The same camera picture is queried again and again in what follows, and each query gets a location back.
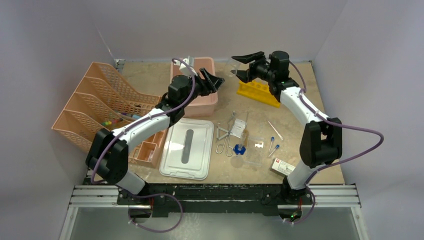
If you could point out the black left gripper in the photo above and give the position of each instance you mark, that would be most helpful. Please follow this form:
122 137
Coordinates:
209 83

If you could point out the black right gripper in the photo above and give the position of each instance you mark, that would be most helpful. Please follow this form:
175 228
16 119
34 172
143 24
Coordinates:
249 75

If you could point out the clear glass beaker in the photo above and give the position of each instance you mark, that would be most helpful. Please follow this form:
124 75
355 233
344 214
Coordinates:
231 68

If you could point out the graduated cylinder with blue base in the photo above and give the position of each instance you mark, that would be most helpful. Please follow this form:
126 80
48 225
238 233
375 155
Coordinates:
240 147

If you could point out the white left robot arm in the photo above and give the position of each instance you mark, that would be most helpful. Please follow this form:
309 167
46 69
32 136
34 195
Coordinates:
109 151

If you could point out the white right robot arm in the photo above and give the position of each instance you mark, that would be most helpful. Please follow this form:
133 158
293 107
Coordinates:
321 142

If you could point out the yellow test tube rack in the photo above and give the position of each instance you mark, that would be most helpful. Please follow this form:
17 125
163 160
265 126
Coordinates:
257 91

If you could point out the metal crucible tongs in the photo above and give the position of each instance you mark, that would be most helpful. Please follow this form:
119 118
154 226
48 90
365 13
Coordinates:
225 134

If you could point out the small white sachet packet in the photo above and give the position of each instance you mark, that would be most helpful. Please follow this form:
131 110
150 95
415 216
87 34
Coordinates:
238 128

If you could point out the blue capped tube upper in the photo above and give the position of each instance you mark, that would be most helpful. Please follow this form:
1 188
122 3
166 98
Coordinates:
271 144

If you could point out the blue capped tube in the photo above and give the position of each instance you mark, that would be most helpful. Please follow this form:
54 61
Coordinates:
273 150
271 144

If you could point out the thin glass stirring rod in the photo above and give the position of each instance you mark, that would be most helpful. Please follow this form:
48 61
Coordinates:
276 131

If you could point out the white plastic bin lid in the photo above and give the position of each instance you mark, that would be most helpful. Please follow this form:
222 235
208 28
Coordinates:
187 149

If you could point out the blue capped tube lower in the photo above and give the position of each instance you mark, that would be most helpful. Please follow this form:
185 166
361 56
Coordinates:
273 150

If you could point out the clear plastic well plate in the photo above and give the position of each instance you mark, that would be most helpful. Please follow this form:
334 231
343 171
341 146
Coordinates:
254 151

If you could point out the small white cardboard box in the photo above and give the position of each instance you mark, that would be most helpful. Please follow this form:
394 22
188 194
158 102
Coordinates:
281 167

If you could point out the orange plastic file organizer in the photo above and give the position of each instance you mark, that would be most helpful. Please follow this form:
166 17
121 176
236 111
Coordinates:
102 99

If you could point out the black aluminium base frame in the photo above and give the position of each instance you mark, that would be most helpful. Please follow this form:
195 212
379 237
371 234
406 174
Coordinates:
160 199

